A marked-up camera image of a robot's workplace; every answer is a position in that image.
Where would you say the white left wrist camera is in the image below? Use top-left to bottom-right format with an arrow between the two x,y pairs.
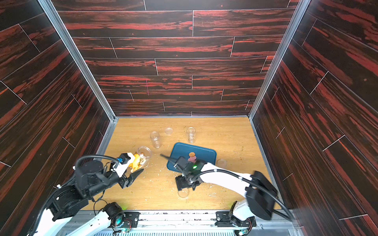
113,152 -> 135,178

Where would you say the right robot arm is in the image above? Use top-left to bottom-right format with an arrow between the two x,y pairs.
160,154 -> 294,227

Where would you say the yellow fish shaped cookie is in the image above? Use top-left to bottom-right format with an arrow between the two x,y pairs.
131,153 -> 142,173

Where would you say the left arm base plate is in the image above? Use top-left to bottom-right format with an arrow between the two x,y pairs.
97,210 -> 140,228

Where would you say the clear jar with cookies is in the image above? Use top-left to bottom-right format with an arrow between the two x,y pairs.
186,127 -> 196,144

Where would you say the teal plastic tray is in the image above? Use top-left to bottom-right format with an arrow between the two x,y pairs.
166,143 -> 217,172

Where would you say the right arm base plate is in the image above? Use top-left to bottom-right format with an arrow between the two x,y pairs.
215,211 -> 257,228

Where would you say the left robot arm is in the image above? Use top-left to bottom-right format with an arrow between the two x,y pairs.
28,152 -> 144,236

